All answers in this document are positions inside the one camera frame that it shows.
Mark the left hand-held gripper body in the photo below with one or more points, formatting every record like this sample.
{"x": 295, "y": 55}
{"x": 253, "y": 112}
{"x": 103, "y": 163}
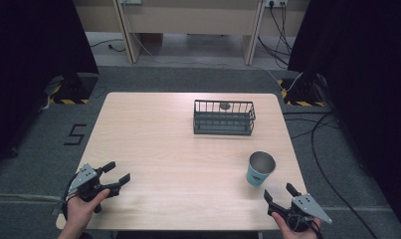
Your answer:
{"x": 85, "y": 179}

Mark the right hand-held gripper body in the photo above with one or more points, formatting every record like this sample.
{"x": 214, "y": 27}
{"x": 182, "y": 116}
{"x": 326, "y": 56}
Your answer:
{"x": 305, "y": 205}

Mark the blue cup with metal inside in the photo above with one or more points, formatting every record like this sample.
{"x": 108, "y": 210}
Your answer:
{"x": 256, "y": 177}

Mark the person's right hand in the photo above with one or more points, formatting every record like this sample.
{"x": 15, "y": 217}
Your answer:
{"x": 292, "y": 234}

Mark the person's left hand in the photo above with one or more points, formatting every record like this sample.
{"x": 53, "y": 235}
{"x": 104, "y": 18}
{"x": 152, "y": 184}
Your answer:
{"x": 80, "y": 212}

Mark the black stand base striped tape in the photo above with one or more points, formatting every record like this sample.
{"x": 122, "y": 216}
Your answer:
{"x": 302, "y": 93}
{"x": 73, "y": 88}

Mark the small dark round object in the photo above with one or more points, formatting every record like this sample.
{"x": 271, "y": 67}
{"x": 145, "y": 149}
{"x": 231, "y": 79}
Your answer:
{"x": 225, "y": 106}

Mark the black curtain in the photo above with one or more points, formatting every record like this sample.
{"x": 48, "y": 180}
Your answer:
{"x": 363, "y": 83}
{"x": 32, "y": 66}

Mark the beige wooden desk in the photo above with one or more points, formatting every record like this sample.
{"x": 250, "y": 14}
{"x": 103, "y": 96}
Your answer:
{"x": 194, "y": 16}

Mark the white wall socket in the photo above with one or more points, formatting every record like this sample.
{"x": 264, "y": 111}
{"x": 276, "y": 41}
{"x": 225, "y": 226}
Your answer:
{"x": 131, "y": 1}
{"x": 276, "y": 2}

